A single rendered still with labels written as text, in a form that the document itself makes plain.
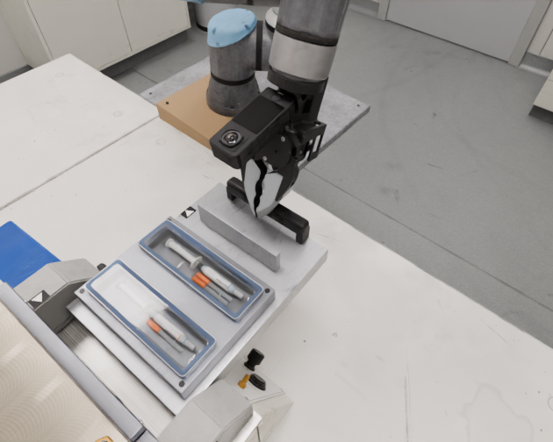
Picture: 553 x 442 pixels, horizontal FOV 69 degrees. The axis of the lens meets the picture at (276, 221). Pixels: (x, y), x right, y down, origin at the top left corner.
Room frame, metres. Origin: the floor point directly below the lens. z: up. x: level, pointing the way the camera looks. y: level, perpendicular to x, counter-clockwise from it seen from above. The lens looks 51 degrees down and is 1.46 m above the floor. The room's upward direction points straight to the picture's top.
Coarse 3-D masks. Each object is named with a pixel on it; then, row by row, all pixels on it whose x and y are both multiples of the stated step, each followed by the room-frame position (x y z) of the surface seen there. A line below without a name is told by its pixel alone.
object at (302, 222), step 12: (228, 180) 0.44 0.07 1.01; (240, 180) 0.44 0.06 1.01; (228, 192) 0.44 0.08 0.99; (240, 192) 0.42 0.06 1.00; (276, 216) 0.38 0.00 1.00; (288, 216) 0.37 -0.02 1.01; (300, 216) 0.37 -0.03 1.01; (288, 228) 0.36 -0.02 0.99; (300, 228) 0.35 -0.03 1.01; (300, 240) 0.35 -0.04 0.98
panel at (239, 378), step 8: (240, 360) 0.24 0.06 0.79; (240, 368) 0.22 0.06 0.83; (256, 368) 0.24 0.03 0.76; (232, 376) 0.19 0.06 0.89; (240, 376) 0.19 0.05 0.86; (248, 376) 0.18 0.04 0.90; (264, 376) 0.22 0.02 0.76; (232, 384) 0.17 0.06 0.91; (240, 384) 0.17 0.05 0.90; (248, 384) 0.18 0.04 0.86; (256, 384) 0.19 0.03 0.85; (272, 384) 0.21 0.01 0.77; (240, 392) 0.16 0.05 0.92; (248, 392) 0.16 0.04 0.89; (256, 392) 0.17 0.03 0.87; (264, 392) 0.18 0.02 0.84; (272, 392) 0.19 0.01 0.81; (280, 392) 0.20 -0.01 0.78; (248, 400) 0.15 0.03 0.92; (256, 400) 0.15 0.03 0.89
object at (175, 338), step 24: (120, 264) 0.29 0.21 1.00; (96, 288) 0.26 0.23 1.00; (120, 288) 0.26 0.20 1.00; (144, 288) 0.26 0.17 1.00; (120, 312) 0.22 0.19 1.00; (144, 312) 0.22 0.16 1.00; (168, 312) 0.22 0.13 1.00; (144, 336) 0.19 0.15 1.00; (168, 336) 0.19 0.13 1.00; (192, 336) 0.19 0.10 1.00; (168, 360) 0.16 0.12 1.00; (192, 360) 0.16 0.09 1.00
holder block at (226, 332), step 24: (144, 264) 0.30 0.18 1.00; (168, 288) 0.26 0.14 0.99; (264, 288) 0.26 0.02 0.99; (96, 312) 0.23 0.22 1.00; (192, 312) 0.23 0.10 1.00; (216, 312) 0.23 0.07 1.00; (120, 336) 0.20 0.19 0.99; (216, 336) 0.20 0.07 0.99; (240, 336) 0.21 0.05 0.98; (144, 360) 0.17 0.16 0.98; (216, 360) 0.17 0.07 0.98; (192, 384) 0.14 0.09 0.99
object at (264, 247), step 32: (224, 192) 0.45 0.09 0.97; (192, 224) 0.39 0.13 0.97; (224, 224) 0.36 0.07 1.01; (256, 224) 0.39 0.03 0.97; (256, 256) 0.32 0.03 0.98; (288, 256) 0.33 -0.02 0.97; (320, 256) 0.33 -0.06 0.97; (288, 288) 0.28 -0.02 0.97; (96, 320) 0.23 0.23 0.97; (256, 320) 0.23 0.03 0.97; (128, 352) 0.19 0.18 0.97; (160, 384) 0.15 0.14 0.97
